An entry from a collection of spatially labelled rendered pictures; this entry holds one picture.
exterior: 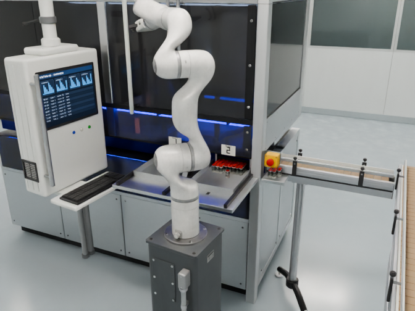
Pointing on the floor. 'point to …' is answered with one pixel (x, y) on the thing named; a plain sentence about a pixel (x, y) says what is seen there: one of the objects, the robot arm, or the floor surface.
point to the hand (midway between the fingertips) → (141, 27)
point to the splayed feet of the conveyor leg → (292, 287)
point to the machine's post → (258, 143)
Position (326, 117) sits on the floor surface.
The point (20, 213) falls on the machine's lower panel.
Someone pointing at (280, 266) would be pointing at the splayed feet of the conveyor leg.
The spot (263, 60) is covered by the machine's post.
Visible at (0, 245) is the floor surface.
